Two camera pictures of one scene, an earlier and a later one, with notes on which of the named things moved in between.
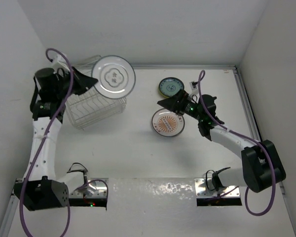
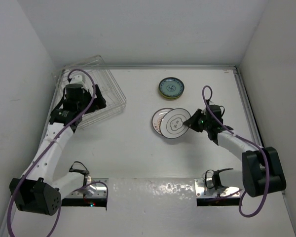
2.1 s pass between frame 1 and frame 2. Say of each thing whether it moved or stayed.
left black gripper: moved
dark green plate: stayed
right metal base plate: stayed
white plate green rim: moved
